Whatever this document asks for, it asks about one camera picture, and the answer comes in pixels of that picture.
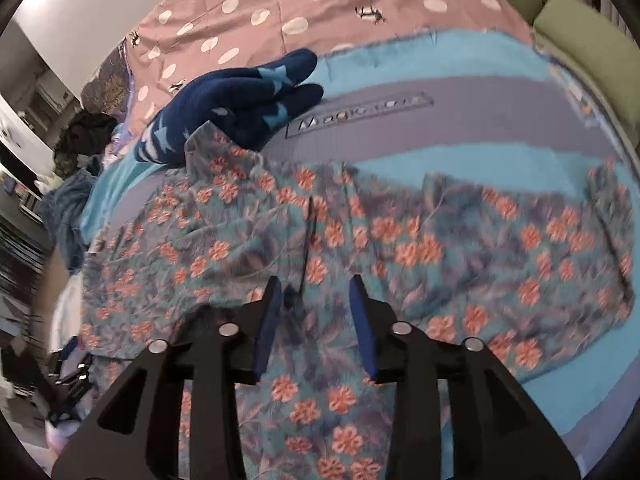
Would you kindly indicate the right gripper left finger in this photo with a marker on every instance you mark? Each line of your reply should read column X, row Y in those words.
column 133, row 431

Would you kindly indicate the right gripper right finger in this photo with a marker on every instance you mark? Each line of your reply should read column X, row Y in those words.
column 498, row 431

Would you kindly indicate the floral teal garment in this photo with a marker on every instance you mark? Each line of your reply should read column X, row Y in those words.
column 539, row 276

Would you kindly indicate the dark blue denim clothes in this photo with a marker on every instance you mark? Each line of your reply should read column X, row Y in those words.
column 70, row 219

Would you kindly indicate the black clothes pile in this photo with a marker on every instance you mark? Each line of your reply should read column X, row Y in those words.
column 87, row 134

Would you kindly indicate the white shelf unit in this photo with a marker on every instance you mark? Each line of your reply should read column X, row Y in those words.
column 24, row 156

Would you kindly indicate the blue grey bed blanket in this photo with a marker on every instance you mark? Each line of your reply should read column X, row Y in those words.
column 481, row 107

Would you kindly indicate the purple patterned pillow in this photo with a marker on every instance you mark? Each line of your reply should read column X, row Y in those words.
column 108, row 90

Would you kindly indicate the navy star fleece garment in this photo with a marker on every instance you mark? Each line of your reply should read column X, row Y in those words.
column 248, row 105

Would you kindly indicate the pink polka dot sheet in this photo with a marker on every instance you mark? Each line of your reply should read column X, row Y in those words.
column 181, row 39

